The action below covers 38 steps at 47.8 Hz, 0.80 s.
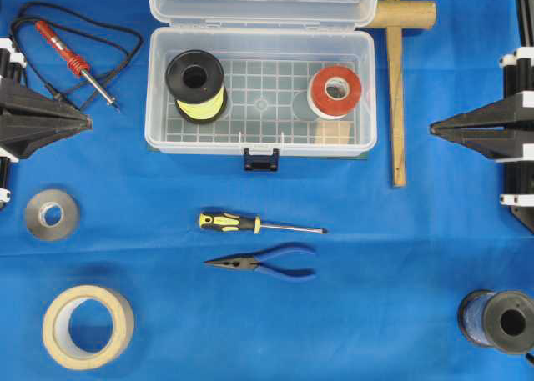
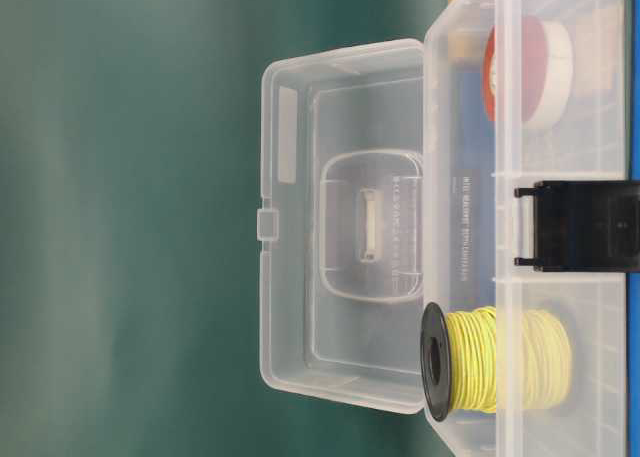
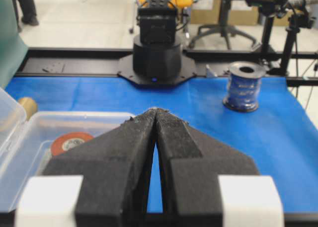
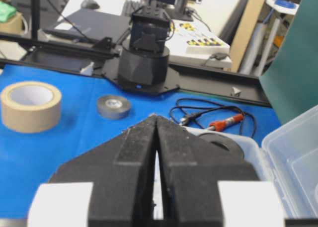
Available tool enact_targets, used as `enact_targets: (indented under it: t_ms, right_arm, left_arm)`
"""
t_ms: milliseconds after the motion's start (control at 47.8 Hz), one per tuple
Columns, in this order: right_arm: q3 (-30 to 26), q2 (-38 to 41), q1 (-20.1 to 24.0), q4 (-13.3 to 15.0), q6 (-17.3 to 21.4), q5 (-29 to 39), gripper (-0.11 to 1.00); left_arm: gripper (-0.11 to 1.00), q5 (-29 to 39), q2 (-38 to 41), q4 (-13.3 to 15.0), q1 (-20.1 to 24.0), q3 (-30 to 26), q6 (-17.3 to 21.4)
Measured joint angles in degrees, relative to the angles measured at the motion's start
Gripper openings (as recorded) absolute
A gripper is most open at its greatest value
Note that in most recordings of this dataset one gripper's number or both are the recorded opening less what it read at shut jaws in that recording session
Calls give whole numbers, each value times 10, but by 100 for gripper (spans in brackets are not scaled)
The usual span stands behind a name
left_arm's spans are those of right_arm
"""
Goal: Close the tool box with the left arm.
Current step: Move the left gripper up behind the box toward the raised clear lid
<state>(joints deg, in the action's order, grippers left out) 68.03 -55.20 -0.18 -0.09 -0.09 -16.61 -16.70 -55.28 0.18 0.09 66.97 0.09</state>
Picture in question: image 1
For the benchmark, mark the beige masking tape roll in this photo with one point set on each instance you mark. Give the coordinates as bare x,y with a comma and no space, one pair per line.
87,327

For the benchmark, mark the wooden mallet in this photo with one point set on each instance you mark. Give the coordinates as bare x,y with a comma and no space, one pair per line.
395,16

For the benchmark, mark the red tape roll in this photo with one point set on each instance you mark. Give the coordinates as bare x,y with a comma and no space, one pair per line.
333,92

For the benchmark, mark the yellow black screwdriver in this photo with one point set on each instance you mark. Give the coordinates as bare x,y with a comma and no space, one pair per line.
229,222

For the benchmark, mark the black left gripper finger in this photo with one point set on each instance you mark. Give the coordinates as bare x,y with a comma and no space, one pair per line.
20,140
25,101

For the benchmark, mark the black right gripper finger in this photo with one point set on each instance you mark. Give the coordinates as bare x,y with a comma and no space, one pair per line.
499,113
494,144

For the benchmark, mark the yellow wire spool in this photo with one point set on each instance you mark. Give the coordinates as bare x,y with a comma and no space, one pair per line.
195,80

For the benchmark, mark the grey tape roll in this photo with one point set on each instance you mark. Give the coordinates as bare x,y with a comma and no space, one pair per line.
52,215

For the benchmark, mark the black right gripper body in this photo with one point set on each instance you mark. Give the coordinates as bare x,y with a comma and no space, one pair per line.
518,172

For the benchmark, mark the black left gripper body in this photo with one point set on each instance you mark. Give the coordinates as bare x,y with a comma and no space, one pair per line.
13,65

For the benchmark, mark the clear tool box lid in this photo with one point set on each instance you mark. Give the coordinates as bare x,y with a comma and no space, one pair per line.
312,14

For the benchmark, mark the black right frame rail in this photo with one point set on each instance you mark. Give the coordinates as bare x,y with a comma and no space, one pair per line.
525,16

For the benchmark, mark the blue wire spool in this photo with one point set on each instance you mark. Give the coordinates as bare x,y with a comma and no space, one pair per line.
499,320

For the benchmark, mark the blue needle nose pliers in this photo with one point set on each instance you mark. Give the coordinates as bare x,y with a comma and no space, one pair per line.
256,262

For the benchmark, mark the blue table cloth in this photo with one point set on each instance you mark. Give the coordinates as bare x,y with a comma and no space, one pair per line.
390,272

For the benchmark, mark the black tool box latch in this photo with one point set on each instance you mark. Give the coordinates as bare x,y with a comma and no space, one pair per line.
261,162

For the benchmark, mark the red soldering iron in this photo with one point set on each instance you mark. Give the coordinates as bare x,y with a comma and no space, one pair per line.
76,63

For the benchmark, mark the clear plastic tool box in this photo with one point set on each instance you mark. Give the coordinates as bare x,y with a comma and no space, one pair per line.
266,76

